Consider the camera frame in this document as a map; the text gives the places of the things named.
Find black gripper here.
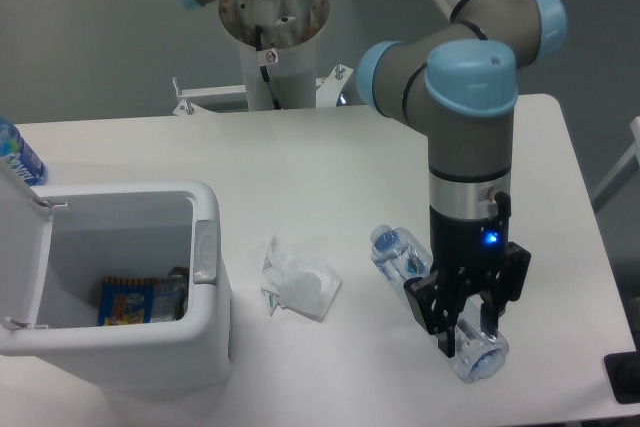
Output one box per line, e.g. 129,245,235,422
403,208,531,358

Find clear plastic water bottle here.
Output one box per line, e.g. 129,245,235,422
370,225,509,384

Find white paper wrapper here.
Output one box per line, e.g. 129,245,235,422
261,236,342,322

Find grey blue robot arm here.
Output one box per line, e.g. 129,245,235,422
181,0,567,357

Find white plastic trash can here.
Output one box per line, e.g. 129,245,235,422
1,166,231,391

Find black table clamp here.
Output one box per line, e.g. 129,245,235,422
604,351,639,405

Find blue snack wrapper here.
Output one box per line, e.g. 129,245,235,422
97,276,155,326

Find blue labelled bottle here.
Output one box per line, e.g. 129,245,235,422
1,118,48,186

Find white frame at right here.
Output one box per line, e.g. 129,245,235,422
591,117,639,212

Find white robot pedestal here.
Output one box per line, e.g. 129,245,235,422
171,0,361,117

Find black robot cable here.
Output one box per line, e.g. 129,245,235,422
253,24,283,110

